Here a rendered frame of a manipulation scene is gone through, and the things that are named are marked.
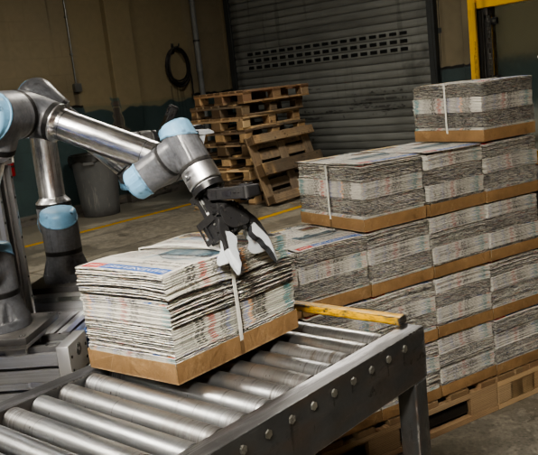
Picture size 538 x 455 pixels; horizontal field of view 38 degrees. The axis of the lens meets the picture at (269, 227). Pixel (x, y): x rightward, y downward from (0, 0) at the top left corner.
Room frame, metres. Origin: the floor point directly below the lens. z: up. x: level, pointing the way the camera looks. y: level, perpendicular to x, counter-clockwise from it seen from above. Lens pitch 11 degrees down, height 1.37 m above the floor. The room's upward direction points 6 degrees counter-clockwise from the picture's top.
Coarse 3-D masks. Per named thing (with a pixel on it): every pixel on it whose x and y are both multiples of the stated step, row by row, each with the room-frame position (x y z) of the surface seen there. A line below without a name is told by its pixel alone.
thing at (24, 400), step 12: (72, 372) 1.61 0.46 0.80; (84, 372) 1.61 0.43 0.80; (96, 372) 1.60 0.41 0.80; (108, 372) 1.63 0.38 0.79; (48, 384) 1.56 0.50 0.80; (60, 384) 1.55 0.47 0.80; (84, 384) 1.58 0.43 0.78; (24, 396) 1.50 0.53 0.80; (36, 396) 1.50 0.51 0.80; (0, 408) 1.45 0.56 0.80; (24, 408) 1.47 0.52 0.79; (0, 420) 1.43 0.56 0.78
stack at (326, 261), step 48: (288, 240) 2.63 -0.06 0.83; (336, 240) 2.54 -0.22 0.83; (384, 240) 2.63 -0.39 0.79; (432, 240) 2.75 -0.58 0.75; (480, 240) 2.87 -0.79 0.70; (336, 288) 2.52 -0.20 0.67; (432, 288) 2.73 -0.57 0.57; (480, 288) 2.86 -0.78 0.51; (480, 336) 2.85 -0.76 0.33; (432, 384) 2.72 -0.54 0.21; (480, 384) 2.84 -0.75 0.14; (384, 432) 2.59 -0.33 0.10; (432, 432) 2.71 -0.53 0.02
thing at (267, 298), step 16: (176, 240) 1.79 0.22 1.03; (192, 240) 1.76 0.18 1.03; (240, 240) 1.68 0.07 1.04; (272, 240) 1.68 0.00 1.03; (240, 256) 1.60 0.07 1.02; (256, 256) 1.63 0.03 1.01; (288, 256) 1.71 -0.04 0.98; (256, 272) 1.63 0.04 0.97; (272, 272) 1.66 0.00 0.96; (288, 272) 1.70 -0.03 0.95; (256, 288) 1.62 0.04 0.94; (272, 288) 1.66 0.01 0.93; (288, 288) 1.70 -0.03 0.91; (256, 304) 1.62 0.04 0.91; (272, 304) 1.66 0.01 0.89; (288, 304) 1.70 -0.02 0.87; (256, 320) 1.62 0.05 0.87
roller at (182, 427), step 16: (64, 400) 1.51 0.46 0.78; (80, 400) 1.48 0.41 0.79; (96, 400) 1.45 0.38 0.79; (112, 400) 1.43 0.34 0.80; (128, 400) 1.43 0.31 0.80; (128, 416) 1.38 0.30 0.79; (144, 416) 1.35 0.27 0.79; (160, 416) 1.33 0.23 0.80; (176, 416) 1.32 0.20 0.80; (176, 432) 1.29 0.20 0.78; (192, 432) 1.27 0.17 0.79; (208, 432) 1.25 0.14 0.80
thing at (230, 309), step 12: (144, 252) 1.71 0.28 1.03; (156, 252) 1.69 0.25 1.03; (168, 252) 1.67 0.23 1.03; (180, 252) 1.65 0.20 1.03; (192, 252) 1.62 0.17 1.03; (204, 252) 1.60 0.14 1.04; (216, 252) 1.59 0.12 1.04; (228, 264) 1.57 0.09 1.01; (228, 276) 1.57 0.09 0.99; (240, 276) 1.59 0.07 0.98; (228, 288) 1.56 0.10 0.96; (240, 288) 1.59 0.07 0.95; (228, 300) 1.56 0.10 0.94; (240, 300) 1.58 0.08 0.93; (228, 312) 1.56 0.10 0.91; (240, 312) 1.58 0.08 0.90; (228, 324) 1.56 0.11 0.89
